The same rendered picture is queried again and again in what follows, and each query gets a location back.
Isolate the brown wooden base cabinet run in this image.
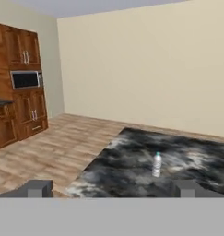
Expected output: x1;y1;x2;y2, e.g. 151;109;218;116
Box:
0;99;18;152

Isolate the clear water bottle green cap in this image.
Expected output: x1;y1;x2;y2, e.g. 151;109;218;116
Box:
151;151;163;179

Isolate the tall brown wooden cabinet run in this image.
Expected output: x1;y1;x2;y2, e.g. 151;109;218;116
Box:
0;23;50;142

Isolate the silver black microwave oven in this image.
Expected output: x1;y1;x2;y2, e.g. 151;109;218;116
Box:
9;70;43;90

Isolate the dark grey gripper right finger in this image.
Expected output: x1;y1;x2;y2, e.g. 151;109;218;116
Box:
169;179;224;198

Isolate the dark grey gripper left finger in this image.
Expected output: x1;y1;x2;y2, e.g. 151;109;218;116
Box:
0;179;54;198

